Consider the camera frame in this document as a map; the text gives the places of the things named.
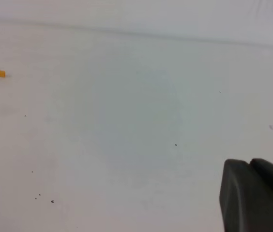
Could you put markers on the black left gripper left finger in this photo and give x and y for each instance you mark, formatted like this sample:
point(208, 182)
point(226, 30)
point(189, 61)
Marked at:
point(246, 201)

